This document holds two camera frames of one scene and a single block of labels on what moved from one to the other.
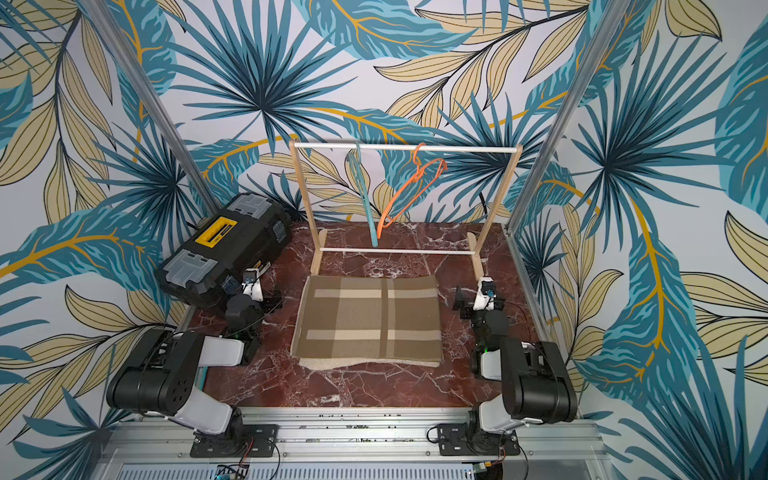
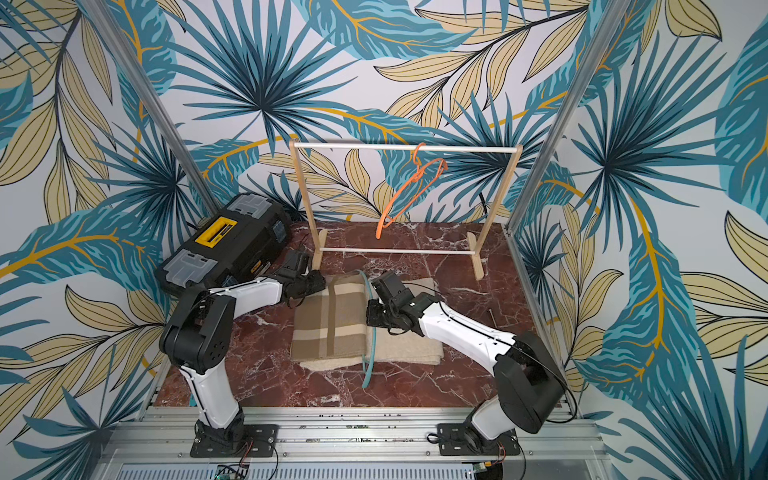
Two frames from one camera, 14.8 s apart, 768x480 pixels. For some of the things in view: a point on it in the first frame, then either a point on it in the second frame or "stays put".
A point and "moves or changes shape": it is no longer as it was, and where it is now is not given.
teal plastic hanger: (357, 154) -> (373, 346)
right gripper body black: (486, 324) -> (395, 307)
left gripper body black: (260, 314) -> (308, 283)
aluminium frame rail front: (365, 442) stays put
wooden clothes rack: (316, 239) stays put
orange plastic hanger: (428, 173) stays put
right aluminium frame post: (565, 118) stays put
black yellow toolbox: (250, 233) stays put
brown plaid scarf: (368, 317) moves or changes shape
